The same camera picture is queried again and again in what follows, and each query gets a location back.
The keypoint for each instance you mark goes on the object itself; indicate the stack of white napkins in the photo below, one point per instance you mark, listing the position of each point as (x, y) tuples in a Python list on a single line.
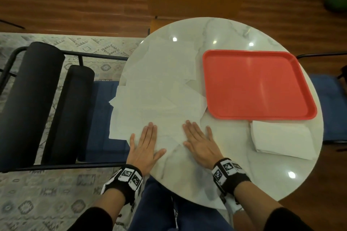
[(282, 138)]

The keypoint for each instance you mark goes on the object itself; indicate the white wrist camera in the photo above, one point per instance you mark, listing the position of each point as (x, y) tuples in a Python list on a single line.
[(127, 212), (233, 206)]

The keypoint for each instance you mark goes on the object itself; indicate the pile of white paper napkins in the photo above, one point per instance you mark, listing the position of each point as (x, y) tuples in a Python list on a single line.
[(157, 76)]

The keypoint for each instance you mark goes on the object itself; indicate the blue chair with black bolsters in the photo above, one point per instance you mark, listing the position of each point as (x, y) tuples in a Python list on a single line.
[(27, 98), (330, 103)]

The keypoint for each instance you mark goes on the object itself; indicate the red plastic tray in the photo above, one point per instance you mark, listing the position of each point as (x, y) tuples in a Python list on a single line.
[(257, 84)]

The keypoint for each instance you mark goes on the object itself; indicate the person's left forearm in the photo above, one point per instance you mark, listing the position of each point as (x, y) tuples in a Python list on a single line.
[(103, 209)]

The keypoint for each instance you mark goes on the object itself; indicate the person's left hand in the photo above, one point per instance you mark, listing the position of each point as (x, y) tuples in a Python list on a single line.
[(143, 155)]

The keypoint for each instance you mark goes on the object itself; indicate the person's right hand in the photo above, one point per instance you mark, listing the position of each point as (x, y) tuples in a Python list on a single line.
[(203, 149)]

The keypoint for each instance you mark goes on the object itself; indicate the person's right forearm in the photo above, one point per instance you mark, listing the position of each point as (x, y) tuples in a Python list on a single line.
[(257, 203)]

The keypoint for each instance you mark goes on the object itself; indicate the person's legs in blue jeans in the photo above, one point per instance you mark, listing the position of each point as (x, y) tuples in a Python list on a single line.
[(154, 212)]

